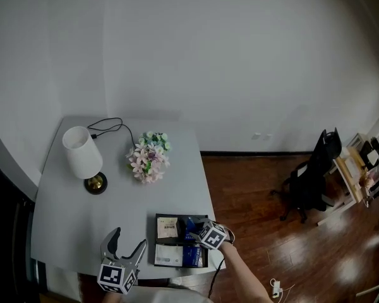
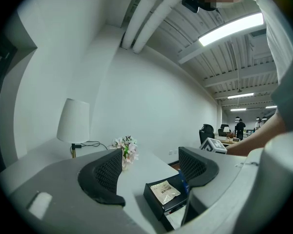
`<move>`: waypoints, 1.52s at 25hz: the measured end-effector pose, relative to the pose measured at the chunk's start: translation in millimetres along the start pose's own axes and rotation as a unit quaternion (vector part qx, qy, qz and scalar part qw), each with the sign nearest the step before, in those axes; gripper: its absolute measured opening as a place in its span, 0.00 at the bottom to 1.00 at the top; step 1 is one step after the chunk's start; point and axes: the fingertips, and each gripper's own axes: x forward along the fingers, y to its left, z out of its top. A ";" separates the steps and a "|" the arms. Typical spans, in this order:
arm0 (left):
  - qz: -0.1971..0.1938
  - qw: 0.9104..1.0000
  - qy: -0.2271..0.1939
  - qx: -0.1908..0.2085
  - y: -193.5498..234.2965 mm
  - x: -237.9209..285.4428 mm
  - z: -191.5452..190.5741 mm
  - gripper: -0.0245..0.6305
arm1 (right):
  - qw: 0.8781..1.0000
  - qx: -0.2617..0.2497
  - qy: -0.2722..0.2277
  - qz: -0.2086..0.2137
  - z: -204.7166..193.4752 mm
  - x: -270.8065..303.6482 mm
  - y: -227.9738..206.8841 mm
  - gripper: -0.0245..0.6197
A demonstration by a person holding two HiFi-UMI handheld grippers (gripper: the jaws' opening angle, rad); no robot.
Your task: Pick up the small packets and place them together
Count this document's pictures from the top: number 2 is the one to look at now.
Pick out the pink white flower bouquet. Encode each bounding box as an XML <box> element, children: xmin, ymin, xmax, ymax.
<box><xmin>109</xmin><ymin>135</ymin><xmax>140</xmax><ymax>172</ymax></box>

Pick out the light wooden desk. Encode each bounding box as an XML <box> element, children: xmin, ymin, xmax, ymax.
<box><xmin>214</xmin><ymin>135</ymin><xmax>240</xmax><ymax>147</ymax></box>

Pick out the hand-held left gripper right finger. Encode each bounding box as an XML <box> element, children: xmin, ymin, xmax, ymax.
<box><xmin>178</xmin><ymin>146</ymin><xmax>220</xmax><ymax>189</ymax></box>

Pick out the white ceiling duct pipe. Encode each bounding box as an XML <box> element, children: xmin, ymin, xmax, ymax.
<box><xmin>121</xmin><ymin>0</ymin><xmax>170</xmax><ymax>50</ymax></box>
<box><xmin>132</xmin><ymin>0</ymin><xmax>188</xmax><ymax>54</ymax></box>

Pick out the person's white shirt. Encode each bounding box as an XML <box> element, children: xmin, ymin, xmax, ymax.
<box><xmin>248</xmin><ymin>0</ymin><xmax>293</xmax><ymax>132</ymax></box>

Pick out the black office chair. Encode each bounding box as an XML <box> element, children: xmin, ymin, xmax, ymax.
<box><xmin>198</xmin><ymin>123</ymin><xmax>215</xmax><ymax>146</ymax></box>

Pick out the black drawer box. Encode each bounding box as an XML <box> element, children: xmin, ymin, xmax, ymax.
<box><xmin>143</xmin><ymin>173</ymin><xmax>194</xmax><ymax>232</ymax></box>

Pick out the person's right forearm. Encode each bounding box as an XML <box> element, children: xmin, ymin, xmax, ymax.
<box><xmin>225</xmin><ymin>113</ymin><xmax>288</xmax><ymax>157</ymax></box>

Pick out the white table lamp brass base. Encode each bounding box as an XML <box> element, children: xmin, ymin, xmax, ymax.
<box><xmin>56</xmin><ymin>97</ymin><xmax>91</xmax><ymax>159</ymax></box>

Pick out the black lamp cable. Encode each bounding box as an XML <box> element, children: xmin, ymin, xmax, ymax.
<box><xmin>81</xmin><ymin>141</ymin><xmax>111</xmax><ymax>151</ymax></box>

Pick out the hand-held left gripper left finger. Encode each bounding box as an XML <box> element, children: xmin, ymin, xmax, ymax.
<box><xmin>77</xmin><ymin>148</ymin><xmax>126</xmax><ymax>207</ymax></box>

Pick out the white plastic sachet packet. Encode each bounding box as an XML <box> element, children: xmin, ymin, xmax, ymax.
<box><xmin>149</xmin><ymin>181</ymin><xmax>182</xmax><ymax>206</ymax></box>

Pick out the blue plastic packet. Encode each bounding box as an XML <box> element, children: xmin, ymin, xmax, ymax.
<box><xmin>178</xmin><ymin>169</ymin><xmax>189</xmax><ymax>195</ymax></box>

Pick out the long ceiling light panel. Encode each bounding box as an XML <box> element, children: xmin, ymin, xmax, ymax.
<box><xmin>198</xmin><ymin>12</ymin><xmax>264</xmax><ymax>47</ymax></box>

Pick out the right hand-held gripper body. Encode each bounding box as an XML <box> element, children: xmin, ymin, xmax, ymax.
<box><xmin>200</xmin><ymin>137</ymin><xmax>228</xmax><ymax>155</ymax></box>

